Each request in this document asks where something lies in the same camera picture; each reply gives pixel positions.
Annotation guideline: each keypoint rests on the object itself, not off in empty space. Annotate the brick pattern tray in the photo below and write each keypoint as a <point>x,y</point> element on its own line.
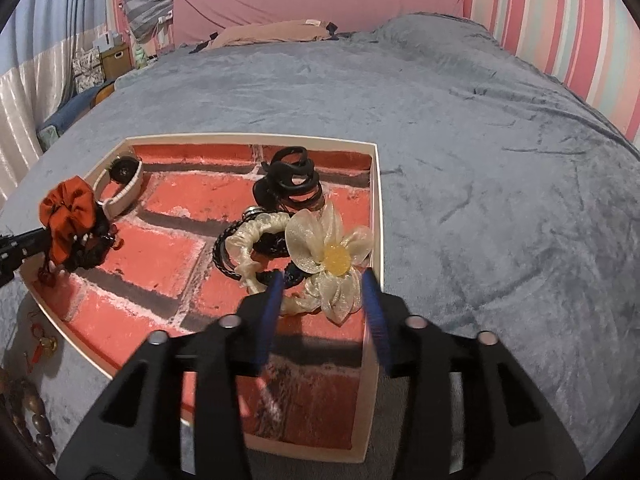
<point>201,221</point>

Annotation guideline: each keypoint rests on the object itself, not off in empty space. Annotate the orange scrunchie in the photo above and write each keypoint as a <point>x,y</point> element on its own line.
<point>68,211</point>

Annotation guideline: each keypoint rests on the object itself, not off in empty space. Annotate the grey plush blanket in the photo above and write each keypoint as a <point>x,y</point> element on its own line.
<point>509,204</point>

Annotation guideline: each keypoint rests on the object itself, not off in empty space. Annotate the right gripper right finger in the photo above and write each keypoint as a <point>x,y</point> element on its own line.
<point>472,412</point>

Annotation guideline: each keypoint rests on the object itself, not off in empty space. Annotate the white shiny curtain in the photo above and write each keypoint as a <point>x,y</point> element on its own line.
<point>34,83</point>

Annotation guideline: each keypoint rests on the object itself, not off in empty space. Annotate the patterned bag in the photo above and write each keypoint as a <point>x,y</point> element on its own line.
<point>87,70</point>

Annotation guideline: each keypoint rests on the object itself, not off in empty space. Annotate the red cord gold charm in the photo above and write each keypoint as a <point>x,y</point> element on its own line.
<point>41,342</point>

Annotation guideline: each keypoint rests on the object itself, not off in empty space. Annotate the black frilly scrunchie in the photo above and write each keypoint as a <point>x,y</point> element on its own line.
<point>90,251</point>

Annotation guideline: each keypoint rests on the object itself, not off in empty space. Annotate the cream flower scrunchie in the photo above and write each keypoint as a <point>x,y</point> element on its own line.
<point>319,246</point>

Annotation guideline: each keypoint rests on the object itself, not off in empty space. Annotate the brown storage box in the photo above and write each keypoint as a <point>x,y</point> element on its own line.
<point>116,62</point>

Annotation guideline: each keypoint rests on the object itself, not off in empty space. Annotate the white bangle watch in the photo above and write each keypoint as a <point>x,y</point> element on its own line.
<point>126,171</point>

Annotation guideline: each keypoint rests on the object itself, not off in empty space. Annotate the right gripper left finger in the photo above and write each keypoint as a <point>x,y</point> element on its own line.
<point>172,411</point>

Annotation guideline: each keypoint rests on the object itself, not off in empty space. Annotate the blue cushioned bench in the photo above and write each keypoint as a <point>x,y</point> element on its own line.
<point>69,113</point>

